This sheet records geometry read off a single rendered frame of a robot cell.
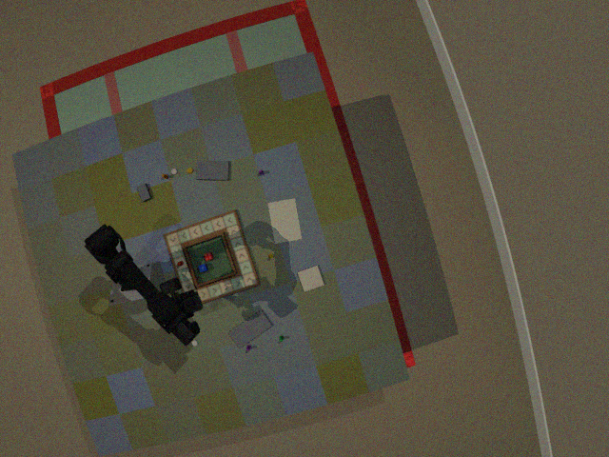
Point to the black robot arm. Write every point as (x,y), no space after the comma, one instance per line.
(166,310)

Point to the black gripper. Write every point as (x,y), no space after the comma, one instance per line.
(171,286)

